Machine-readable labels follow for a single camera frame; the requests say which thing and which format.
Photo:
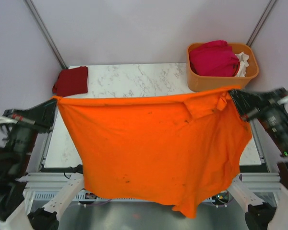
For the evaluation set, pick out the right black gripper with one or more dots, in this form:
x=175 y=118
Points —
x=252 y=104

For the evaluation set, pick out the white slotted cable duct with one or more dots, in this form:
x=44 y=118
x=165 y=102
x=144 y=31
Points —
x=81 y=196

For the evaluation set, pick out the orange plastic basket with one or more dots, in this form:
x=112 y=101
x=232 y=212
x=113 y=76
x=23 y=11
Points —
x=198 y=83

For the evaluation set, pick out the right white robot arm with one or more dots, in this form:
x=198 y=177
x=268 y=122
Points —
x=264 y=196

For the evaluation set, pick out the left aluminium corner post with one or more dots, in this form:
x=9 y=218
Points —
x=45 y=32

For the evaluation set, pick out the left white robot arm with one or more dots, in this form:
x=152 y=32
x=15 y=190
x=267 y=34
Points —
x=12 y=202

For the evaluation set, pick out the folded dark red shirt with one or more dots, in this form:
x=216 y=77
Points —
x=71 y=82

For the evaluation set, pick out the magenta shirt in basket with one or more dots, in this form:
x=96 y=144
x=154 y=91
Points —
x=215 y=59

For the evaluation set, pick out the orange t shirt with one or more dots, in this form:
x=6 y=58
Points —
x=175 y=150

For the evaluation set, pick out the white cloth in basket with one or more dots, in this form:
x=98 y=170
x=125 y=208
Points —
x=243 y=59

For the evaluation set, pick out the aluminium front rail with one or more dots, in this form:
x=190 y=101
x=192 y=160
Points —
x=45 y=181

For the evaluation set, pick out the aluminium corner post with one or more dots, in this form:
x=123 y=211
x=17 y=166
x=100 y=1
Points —
x=45 y=32
x=262 y=20

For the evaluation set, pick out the right aluminium corner post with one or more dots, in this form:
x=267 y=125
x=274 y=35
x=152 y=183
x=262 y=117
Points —
x=262 y=20

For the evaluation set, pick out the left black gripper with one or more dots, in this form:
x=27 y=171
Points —
x=22 y=115

